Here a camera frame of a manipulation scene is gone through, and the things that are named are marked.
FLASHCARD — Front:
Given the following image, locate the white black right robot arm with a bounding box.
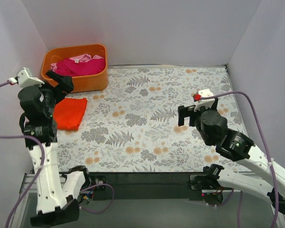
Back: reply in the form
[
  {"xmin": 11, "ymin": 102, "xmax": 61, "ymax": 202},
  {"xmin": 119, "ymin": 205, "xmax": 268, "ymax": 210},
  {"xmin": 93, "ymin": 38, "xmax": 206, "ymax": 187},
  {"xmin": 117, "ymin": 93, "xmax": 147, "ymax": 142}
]
[{"xmin": 178, "ymin": 99, "xmax": 285, "ymax": 215}]

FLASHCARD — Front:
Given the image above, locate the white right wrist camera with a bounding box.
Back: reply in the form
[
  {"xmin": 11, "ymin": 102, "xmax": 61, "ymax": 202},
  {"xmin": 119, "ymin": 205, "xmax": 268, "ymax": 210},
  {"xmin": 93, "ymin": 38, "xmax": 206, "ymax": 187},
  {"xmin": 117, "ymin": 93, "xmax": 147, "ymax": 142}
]
[{"xmin": 192, "ymin": 89, "xmax": 215, "ymax": 112}]

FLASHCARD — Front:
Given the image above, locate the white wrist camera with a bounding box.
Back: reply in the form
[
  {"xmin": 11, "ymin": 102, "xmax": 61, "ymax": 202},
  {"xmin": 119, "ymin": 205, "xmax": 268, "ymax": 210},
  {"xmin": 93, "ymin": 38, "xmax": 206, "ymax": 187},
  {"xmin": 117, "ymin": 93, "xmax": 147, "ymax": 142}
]
[
  {"xmin": 8, "ymin": 67, "xmax": 45, "ymax": 88},
  {"xmin": 192, "ymin": 89, "xmax": 215, "ymax": 112}
]

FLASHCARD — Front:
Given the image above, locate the orange plastic bin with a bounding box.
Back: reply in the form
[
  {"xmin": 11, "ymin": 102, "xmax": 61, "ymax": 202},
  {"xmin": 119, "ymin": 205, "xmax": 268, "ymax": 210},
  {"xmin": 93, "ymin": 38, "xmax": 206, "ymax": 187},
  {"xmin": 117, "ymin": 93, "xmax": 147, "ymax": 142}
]
[{"xmin": 41, "ymin": 44, "xmax": 108, "ymax": 93}]

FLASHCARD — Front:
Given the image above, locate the magenta t shirt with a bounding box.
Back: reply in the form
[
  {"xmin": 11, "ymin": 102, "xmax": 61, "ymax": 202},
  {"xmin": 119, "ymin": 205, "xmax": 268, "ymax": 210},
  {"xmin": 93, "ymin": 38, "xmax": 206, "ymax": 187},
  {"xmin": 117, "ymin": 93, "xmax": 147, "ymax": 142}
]
[{"xmin": 51, "ymin": 58, "xmax": 106, "ymax": 76}]

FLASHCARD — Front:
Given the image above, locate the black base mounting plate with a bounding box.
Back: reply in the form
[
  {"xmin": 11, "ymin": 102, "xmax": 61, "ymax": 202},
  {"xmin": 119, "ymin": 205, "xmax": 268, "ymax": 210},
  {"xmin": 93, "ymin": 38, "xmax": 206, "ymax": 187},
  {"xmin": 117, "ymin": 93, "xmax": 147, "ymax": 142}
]
[{"xmin": 89, "ymin": 172, "xmax": 210, "ymax": 200}]

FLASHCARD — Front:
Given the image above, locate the orange t shirt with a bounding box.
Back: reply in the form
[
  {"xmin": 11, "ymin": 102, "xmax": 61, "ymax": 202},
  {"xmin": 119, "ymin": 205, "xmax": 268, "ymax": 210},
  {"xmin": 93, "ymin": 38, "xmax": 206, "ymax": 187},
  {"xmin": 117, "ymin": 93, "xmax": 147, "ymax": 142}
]
[{"xmin": 53, "ymin": 98, "xmax": 87, "ymax": 131}]

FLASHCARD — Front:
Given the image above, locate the light pink t shirt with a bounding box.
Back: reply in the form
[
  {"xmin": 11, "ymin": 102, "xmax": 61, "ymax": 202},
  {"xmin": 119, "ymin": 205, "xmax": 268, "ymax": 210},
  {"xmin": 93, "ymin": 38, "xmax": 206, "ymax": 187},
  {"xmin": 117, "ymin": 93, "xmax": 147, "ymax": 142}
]
[{"xmin": 50, "ymin": 54, "xmax": 103, "ymax": 71}]

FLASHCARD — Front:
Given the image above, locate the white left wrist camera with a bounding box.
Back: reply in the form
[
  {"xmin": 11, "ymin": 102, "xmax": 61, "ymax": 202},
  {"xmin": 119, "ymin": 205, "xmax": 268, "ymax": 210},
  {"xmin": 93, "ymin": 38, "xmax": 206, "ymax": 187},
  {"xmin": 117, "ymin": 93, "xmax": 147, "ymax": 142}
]
[{"xmin": 8, "ymin": 67, "xmax": 45, "ymax": 88}]

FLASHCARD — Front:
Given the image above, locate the aluminium frame rail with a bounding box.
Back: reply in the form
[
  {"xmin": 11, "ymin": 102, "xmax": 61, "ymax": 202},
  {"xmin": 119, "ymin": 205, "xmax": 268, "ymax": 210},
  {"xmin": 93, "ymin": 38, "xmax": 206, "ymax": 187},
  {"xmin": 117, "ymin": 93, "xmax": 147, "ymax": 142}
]
[{"xmin": 19, "ymin": 173, "xmax": 37, "ymax": 193}]

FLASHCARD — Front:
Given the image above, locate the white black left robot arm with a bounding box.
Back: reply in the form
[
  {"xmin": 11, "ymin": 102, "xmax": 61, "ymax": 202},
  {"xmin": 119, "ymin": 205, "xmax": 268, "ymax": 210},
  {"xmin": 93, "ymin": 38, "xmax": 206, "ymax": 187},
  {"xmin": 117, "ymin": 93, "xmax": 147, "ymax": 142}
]
[{"xmin": 17, "ymin": 67, "xmax": 92, "ymax": 228}]

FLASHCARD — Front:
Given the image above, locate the floral patterned table mat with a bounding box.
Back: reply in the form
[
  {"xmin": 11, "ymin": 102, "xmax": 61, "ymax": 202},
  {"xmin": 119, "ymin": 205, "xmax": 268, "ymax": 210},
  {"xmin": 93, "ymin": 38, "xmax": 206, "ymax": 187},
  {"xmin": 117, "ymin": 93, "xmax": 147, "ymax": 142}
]
[{"xmin": 57, "ymin": 67, "xmax": 246, "ymax": 172}]

